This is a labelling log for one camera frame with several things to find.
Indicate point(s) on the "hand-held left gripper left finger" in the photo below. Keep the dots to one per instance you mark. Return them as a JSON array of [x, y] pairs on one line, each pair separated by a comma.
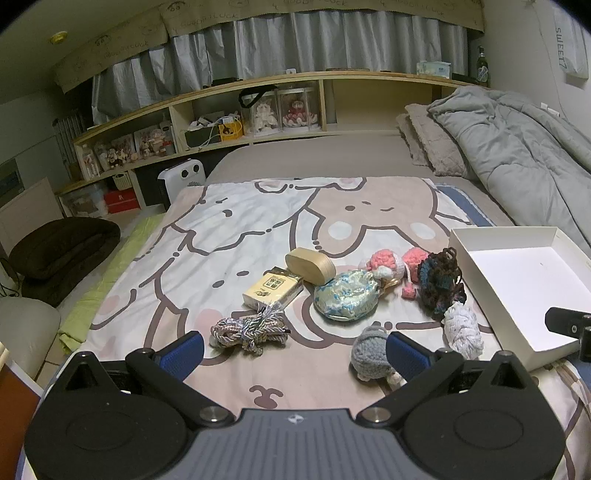
[[187, 350]]

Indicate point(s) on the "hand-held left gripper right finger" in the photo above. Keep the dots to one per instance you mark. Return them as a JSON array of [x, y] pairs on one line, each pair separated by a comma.
[[406, 355]]

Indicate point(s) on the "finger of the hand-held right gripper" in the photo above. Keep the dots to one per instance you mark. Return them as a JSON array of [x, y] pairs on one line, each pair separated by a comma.
[[563, 321]]

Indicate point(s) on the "grey crochet toy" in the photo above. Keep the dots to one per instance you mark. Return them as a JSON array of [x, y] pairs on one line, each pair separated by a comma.
[[369, 350]]

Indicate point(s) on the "white crochet piece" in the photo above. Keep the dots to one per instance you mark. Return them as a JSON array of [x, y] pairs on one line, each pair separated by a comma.
[[461, 330]]

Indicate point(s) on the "white cardboard box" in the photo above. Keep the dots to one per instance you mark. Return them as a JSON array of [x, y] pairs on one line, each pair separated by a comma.
[[517, 277]]

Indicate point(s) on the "dark blue brown crochet piece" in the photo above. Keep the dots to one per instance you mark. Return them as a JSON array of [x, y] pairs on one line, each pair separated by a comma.
[[438, 281]]

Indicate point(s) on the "floral fabric pouch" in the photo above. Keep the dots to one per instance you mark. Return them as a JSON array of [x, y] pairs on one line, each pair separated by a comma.
[[346, 295]]

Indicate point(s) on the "pink crochet doll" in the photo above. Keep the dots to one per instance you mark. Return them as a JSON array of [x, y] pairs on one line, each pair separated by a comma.
[[383, 261]]

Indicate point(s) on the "pale yellow card pack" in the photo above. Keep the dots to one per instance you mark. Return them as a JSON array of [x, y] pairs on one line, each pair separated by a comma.
[[272, 290]]

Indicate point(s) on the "oval wooden box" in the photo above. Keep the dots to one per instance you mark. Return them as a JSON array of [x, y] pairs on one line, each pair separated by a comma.
[[309, 265]]

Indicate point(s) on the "light green mat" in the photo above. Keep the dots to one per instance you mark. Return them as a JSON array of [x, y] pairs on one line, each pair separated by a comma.
[[111, 277]]

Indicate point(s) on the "printed blanket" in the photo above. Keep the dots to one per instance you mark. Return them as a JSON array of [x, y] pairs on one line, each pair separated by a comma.
[[231, 240]]

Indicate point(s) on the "grey seat cushion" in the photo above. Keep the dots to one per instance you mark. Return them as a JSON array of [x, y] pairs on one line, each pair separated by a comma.
[[27, 332]]

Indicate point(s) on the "dark brown cushion seat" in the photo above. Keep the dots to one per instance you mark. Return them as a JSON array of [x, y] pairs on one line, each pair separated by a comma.
[[60, 249]]

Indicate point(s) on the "red box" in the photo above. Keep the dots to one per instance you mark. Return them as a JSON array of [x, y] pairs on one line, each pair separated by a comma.
[[121, 201]]

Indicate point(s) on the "white heater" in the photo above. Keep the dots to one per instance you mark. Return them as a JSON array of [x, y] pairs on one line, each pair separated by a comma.
[[184, 180]]

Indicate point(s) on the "grey duvet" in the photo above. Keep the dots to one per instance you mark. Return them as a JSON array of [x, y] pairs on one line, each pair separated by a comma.
[[517, 152]]

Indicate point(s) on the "clear plastic storage bin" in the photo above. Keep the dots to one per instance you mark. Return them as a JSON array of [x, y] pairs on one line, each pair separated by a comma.
[[85, 201]]

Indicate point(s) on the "figurine display box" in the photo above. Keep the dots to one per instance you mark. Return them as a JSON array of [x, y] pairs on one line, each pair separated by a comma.
[[117, 152], [147, 141]]

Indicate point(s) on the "white cabinet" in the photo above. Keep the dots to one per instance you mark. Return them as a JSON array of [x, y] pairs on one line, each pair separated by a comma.
[[32, 207]]

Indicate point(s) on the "dark storage box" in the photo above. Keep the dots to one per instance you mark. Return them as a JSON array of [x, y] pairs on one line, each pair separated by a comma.
[[198, 138]]

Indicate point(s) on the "beige bed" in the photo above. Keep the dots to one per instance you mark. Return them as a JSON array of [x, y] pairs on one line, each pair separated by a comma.
[[323, 157]]

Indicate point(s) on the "yellow bag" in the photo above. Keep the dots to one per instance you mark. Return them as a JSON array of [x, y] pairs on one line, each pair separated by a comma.
[[229, 132]]

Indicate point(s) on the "cream doll display case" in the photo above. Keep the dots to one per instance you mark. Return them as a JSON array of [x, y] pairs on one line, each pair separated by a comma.
[[265, 115]]

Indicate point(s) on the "wooden headboard shelf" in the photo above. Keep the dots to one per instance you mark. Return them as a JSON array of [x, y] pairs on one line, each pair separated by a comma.
[[364, 108]]

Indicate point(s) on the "green glass bottle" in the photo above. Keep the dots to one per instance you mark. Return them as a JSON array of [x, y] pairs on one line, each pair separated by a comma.
[[482, 69]]

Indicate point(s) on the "red doll display case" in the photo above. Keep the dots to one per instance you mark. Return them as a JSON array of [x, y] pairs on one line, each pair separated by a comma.
[[298, 110]]

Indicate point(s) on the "tissue box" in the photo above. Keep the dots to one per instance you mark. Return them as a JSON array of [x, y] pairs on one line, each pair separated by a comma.
[[434, 69]]

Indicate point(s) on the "grey curtain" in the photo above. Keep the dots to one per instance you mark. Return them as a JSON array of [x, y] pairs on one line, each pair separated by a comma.
[[277, 46]]

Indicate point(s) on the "yellow ceiling fixture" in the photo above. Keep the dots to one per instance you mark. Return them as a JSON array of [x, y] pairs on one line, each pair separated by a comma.
[[58, 37]]

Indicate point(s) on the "beige printed valance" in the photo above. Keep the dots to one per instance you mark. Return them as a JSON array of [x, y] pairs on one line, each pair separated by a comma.
[[323, 16]]

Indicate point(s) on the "white wall socket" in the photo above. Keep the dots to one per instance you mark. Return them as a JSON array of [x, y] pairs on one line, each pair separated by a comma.
[[550, 109]]

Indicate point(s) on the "white hanging wall bag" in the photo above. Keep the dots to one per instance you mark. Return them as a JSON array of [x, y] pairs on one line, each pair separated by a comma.
[[570, 41]]

